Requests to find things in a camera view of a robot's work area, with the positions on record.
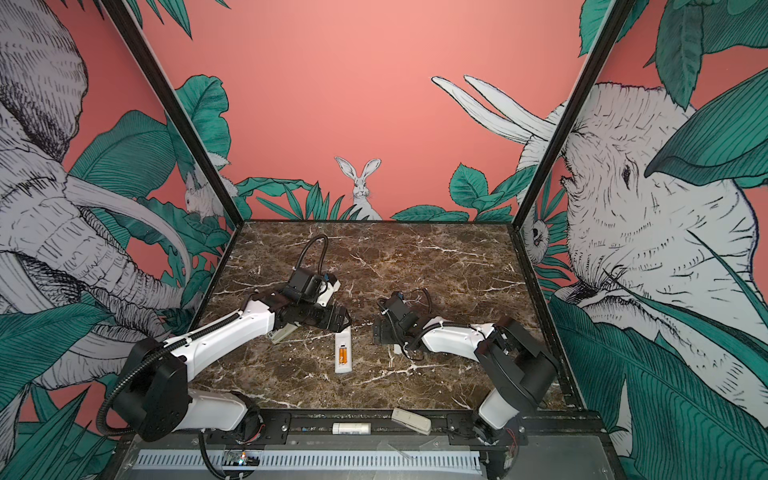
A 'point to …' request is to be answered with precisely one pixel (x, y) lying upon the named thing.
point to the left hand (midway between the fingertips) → (339, 314)
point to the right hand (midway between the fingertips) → (379, 330)
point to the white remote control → (343, 339)
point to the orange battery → (343, 355)
